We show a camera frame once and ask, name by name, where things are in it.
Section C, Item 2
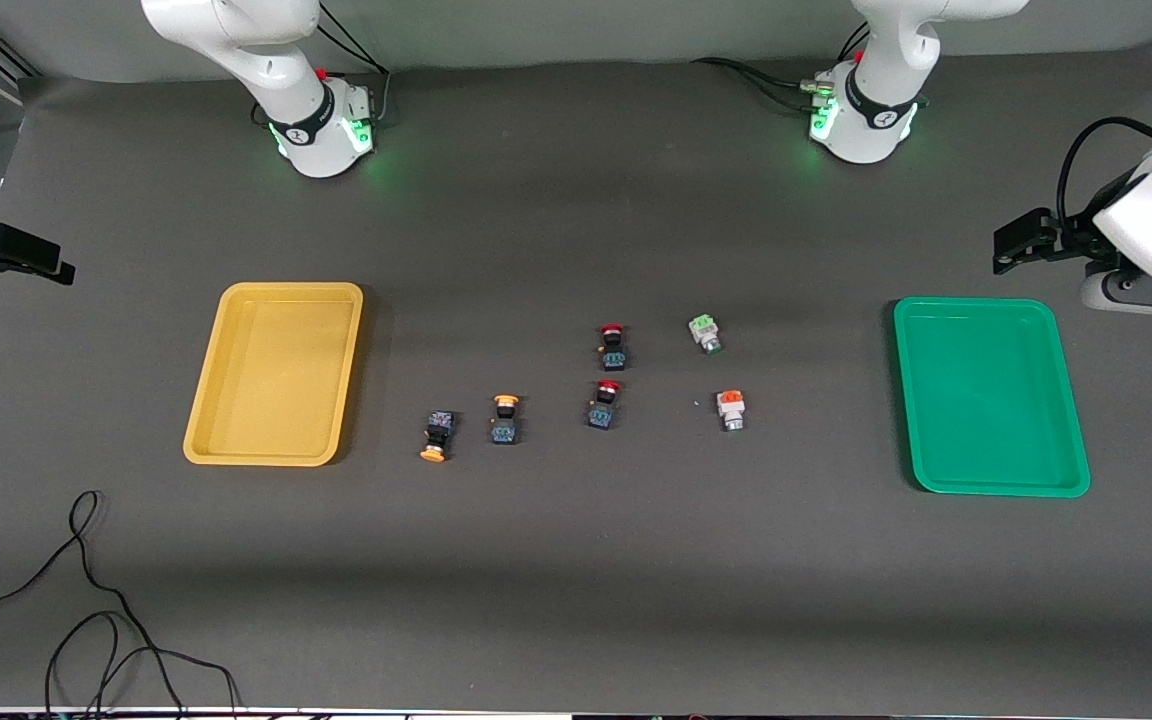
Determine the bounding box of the yellow plastic tray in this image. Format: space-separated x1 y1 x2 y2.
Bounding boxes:
183 282 365 468

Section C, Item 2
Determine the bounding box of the dark grey table mat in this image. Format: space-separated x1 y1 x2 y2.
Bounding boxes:
0 40 1152 716

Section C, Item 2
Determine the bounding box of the yellow mushroom push button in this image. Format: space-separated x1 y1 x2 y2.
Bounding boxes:
490 394 523 447
419 409 457 464

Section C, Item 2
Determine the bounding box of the green plastic tray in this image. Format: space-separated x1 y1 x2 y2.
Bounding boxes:
893 297 1092 499

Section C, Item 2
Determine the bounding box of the thin black loose cable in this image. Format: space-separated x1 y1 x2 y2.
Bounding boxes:
0 490 242 720

